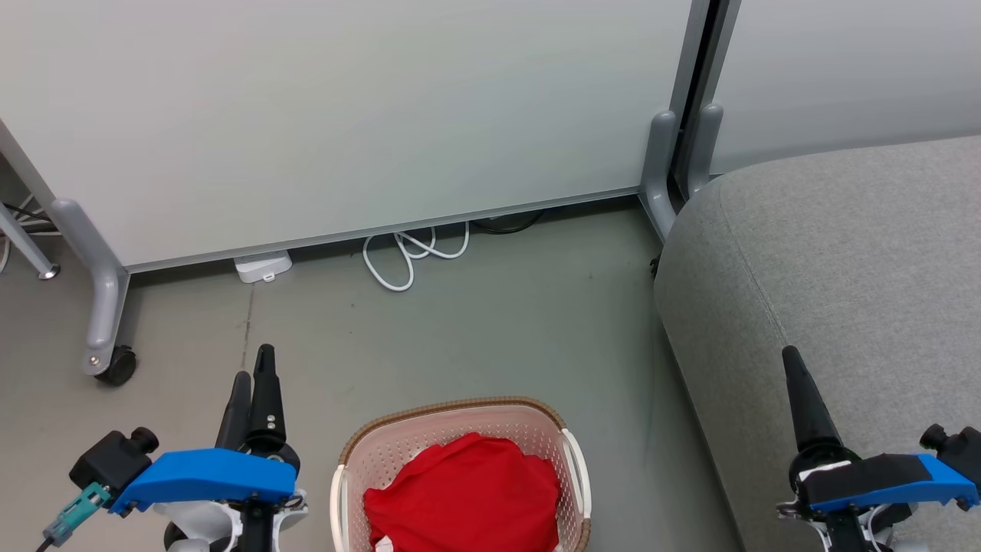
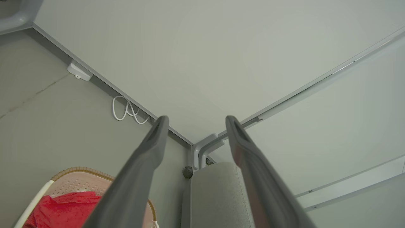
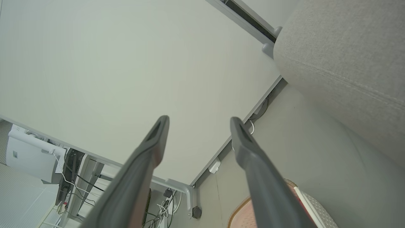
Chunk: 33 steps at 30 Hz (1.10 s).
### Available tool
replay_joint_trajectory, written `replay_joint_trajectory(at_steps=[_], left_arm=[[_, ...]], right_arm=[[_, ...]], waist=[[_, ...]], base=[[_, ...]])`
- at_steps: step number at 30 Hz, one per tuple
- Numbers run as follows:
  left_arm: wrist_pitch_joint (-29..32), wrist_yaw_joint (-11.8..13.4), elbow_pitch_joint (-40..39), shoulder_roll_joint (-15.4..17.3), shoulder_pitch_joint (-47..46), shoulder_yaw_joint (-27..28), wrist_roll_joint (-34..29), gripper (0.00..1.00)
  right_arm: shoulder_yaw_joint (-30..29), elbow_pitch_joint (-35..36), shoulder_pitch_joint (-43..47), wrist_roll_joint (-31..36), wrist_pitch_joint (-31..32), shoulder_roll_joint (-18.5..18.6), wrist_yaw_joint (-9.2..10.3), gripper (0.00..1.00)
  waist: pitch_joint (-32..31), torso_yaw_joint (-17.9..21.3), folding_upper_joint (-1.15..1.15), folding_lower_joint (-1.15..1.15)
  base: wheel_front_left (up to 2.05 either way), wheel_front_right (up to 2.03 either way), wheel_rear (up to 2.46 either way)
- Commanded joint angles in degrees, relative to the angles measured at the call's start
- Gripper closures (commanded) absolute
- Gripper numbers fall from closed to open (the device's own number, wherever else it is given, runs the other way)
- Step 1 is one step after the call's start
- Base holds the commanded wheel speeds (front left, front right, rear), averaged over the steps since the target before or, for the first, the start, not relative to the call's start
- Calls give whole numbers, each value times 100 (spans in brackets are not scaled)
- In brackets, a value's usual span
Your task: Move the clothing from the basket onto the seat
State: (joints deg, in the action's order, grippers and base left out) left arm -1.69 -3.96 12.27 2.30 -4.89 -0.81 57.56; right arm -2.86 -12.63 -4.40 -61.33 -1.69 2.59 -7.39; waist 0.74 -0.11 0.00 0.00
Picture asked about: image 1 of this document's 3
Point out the blue-covered right gripper body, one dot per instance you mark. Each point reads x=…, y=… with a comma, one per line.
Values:
x=874, y=483

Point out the blue-covered left gripper body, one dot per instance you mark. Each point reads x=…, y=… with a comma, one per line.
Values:
x=207, y=475

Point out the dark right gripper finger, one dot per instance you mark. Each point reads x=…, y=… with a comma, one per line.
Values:
x=808, y=422

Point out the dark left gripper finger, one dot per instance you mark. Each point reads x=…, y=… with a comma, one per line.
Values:
x=236, y=414
x=267, y=399

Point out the red white striped garment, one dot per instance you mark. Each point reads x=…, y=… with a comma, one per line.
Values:
x=467, y=498

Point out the grey fabric sofa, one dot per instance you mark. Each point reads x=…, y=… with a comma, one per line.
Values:
x=843, y=291

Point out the white power adapter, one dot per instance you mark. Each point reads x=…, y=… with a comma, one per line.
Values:
x=262, y=265

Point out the white perforated laundry basket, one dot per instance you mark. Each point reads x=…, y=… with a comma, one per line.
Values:
x=398, y=448

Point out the grey partition leg with caster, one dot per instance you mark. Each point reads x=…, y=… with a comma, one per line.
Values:
x=96, y=284

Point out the small black caster wheel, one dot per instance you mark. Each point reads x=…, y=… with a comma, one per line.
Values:
x=654, y=267

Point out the grey metal table leg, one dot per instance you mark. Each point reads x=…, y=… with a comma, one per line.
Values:
x=27, y=245

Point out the wide white partition panel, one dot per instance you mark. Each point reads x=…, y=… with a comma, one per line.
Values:
x=345, y=115

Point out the narrow white partition panel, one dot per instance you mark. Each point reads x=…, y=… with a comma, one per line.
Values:
x=843, y=77

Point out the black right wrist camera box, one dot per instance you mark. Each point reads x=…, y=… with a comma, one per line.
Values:
x=962, y=452

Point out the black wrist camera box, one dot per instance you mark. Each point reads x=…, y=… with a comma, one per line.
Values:
x=962, y=452
x=111, y=460

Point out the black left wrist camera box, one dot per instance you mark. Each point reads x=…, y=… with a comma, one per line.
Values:
x=111, y=460

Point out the grey partition foot post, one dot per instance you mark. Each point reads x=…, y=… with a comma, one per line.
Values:
x=659, y=169
x=703, y=146

